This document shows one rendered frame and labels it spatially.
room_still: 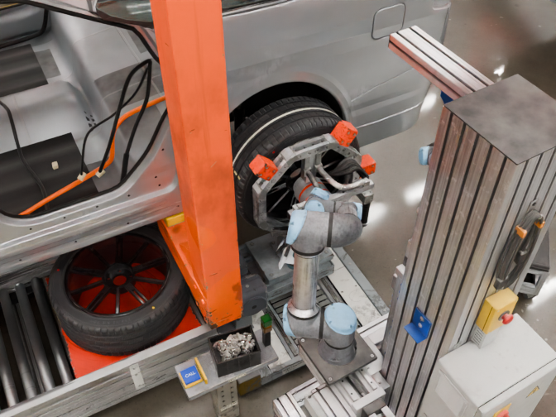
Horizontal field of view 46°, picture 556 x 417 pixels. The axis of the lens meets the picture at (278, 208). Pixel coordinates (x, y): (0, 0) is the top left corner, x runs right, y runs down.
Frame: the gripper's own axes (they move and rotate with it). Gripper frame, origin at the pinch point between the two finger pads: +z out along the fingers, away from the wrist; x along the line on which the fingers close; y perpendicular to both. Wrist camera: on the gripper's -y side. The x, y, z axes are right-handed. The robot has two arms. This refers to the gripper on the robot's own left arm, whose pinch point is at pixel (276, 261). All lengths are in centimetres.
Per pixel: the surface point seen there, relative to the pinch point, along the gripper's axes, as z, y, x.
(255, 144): -34, -26, 33
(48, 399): 101, -58, -1
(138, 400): 108, -17, 32
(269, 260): 28, 18, 78
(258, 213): -6.8, -10.1, 30.6
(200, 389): 64, -3, -8
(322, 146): -48, 0, 28
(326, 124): -56, -1, 36
